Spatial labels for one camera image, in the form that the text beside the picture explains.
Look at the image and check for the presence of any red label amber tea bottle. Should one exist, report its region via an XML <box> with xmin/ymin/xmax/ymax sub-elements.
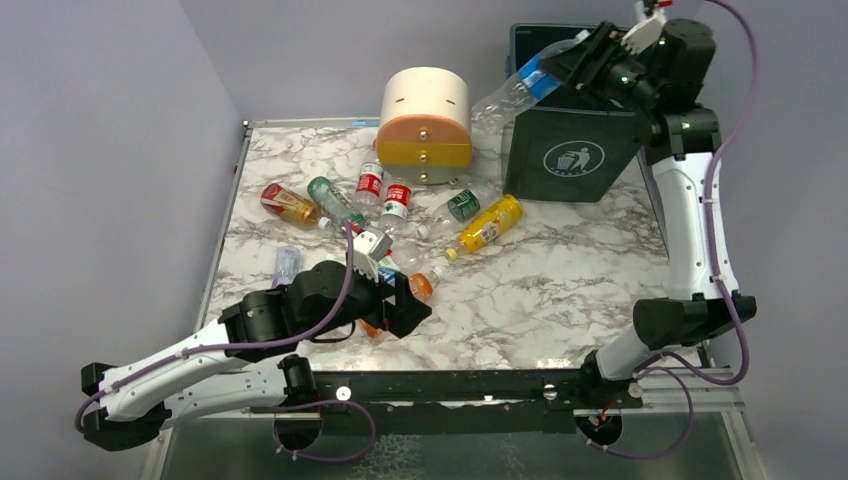
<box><xmin>260</xmin><ymin>183</ymin><xmax>331</xmax><ymax>230</ymax></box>

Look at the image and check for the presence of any clear bottle red label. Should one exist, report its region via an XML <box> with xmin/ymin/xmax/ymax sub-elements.
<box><xmin>378</xmin><ymin>176</ymin><xmax>412</xmax><ymax>233</ymax></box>
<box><xmin>353</xmin><ymin>161</ymin><xmax>385</xmax><ymax>209</ymax></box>

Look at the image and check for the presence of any crushed clear bottle pink label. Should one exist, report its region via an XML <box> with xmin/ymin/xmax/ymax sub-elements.
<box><xmin>272</xmin><ymin>246</ymin><xmax>302</xmax><ymax>288</ymax></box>

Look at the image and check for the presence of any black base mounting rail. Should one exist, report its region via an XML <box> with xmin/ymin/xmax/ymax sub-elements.
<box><xmin>272</xmin><ymin>369</ymin><xmax>643</xmax><ymax>444</ymax></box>

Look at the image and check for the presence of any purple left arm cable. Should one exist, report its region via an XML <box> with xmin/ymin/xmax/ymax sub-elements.
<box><xmin>73</xmin><ymin>219</ymin><xmax>356</xmax><ymax>434</ymax></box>

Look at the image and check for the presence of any cream orange yellow drawer unit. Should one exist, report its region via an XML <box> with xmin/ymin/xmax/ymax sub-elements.
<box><xmin>374</xmin><ymin>66</ymin><xmax>473</xmax><ymax>185</ymax></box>

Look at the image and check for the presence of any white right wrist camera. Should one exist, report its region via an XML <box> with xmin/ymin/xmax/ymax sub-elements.
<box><xmin>621</xmin><ymin>0</ymin><xmax>673</xmax><ymax>54</ymax></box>

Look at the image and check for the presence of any dark green plastic bin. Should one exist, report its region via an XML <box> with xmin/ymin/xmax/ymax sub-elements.
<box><xmin>502</xmin><ymin>23</ymin><xmax>664</xmax><ymax>204</ymax></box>

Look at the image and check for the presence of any clear bottle dark green label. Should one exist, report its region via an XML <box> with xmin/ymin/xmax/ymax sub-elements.
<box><xmin>414</xmin><ymin>189</ymin><xmax>482</xmax><ymax>240</ymax></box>

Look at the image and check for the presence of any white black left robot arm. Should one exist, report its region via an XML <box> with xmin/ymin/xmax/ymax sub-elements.
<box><xmin>74</xmin><ymin>261</ymin><xmax>432</xmax><ymax>451</ymax></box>

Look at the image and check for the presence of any orange capped clear bottle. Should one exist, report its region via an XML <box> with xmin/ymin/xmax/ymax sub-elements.
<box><xmin>358</xmin><ymin>267</ymin><xmax>445</xmax><ymax>338</ymax></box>

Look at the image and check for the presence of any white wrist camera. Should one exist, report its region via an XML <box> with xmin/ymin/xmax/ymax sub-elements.
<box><xmin>352</xmin><ymin>227</ymin><xmax>394</xmax><ymax>281</ymax></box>
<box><xmin>621</xmin><ymin>0</ymin><xmax>673</xmax><ymax>54</ymax></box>

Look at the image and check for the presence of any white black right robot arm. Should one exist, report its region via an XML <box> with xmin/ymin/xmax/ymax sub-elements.
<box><xmin>538</xmin><ymin>19</ymin><xmax>757</xmax><ymax>401</ymax></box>

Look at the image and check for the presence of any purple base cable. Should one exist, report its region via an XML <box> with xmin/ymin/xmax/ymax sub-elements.
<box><xmin>573</xmin><ymin>365</ymin><xmax>694</xmax><ymax>461</ymax></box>
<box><xmin>272</xmin><ymin>396</ymin><xmax>377</xmax><ymax>464</ymax></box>

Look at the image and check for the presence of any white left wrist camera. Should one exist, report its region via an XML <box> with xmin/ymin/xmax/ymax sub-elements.
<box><xmin>352</xmin><ymin>227</ymin><xmax>394</xmax><ymax>281</ymax></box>

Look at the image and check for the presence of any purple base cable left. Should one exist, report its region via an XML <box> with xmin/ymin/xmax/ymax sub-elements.
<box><xmin>272</xmin><ymin>396</ymin><xmax>377</xmax><ymax>464</ymax></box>

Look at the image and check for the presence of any yellow juice bottle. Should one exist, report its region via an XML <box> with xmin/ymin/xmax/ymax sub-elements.
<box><xmin>444</xmin><ymin>194</ymin><xmax>524</xmax><ymax>261</ymax></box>

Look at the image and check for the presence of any green tinted water bottle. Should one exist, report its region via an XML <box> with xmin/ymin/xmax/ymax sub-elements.
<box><xmin>307</xmin><ymin>176</ymin><xmax>368</xmax><ymax>235</ymax></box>

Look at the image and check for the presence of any clear bottle red label left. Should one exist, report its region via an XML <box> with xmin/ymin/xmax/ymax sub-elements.
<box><xmin>353</xmin><ymin>161</ymin><xmax>385</xmax><ymax>209</ymax></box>

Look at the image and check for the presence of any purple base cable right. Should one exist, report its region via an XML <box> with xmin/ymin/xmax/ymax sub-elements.
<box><xmin>573</xmin><ymin>365</ymin><xmax>694</xmax><ymax>461</ymax></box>

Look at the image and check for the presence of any clear bottle red label right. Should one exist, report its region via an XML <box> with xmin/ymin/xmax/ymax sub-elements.
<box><xmin>378</xmin><ymin>176</ymin><xmax>412</xmax><ymax>233</ymax></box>

